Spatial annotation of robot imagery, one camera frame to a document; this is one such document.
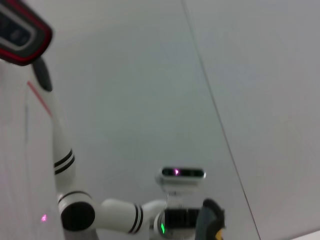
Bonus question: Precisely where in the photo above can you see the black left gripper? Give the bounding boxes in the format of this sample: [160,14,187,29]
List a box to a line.
[163,206,202,230]

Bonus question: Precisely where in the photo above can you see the dark green towel black edge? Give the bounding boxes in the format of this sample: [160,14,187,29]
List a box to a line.
[194,198,227,240]

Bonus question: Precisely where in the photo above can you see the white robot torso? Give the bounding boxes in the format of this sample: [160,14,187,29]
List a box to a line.
[0,58,65,240]

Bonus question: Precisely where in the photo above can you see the black red-rimmed robot head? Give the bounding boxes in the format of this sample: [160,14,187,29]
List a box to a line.
[0,0,54,66]

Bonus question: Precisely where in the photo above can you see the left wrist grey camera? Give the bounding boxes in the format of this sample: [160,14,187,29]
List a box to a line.
[154,166,207,194]

